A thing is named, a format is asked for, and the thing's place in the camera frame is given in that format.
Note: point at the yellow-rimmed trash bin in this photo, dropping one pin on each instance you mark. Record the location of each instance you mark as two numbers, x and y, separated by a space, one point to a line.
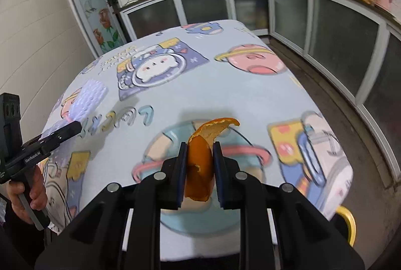
349 220

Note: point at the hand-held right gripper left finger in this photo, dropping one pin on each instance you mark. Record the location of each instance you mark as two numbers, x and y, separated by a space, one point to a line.
180 177

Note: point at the orange peel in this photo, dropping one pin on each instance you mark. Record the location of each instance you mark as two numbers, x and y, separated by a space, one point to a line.
199 160

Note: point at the glass door with flower print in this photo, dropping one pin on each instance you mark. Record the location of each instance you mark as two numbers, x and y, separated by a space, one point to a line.
84 0

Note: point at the person's left hand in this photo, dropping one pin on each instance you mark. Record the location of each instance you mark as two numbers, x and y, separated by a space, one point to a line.
37 191

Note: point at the white glass-door cabinet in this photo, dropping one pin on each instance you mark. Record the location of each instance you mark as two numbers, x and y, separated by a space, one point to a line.
341 35

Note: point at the cartoon printed tablecloth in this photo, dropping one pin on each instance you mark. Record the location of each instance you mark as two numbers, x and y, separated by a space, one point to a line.
250 94

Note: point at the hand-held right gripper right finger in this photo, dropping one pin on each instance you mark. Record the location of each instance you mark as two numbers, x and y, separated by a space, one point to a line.
218 177

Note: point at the white foam net sleeve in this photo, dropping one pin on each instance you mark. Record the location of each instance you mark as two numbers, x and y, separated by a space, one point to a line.
84 97

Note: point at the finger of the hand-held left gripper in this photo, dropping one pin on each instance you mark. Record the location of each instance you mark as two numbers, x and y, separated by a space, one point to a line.
64 132

